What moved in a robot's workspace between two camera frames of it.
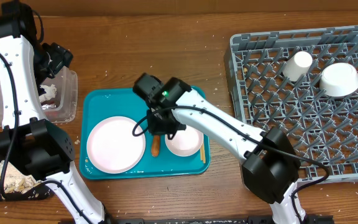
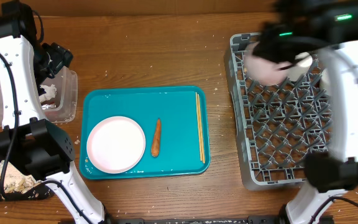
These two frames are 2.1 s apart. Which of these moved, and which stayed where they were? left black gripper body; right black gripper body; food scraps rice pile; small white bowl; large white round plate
Moved: right black gripper body; small white bowl
Stayed: large white round plate; left black gripper body; food scraps rice pile
